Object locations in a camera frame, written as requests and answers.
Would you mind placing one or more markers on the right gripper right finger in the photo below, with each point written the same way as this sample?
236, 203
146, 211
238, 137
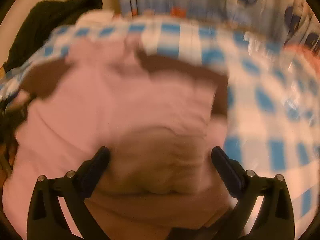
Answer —
275, 219

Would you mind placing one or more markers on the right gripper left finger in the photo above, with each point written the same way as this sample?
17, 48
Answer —
45, 216

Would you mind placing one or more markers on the pink and brown jacket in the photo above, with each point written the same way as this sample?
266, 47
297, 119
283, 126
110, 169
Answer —
159, 117

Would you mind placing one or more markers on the blue white checkered quilt bag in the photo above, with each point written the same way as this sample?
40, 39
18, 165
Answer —
273, 96

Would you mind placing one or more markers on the black garment pile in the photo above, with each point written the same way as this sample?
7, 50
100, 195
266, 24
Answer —
42, 19

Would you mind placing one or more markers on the whale pattern curtain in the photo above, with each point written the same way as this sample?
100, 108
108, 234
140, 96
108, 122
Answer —
285, 21

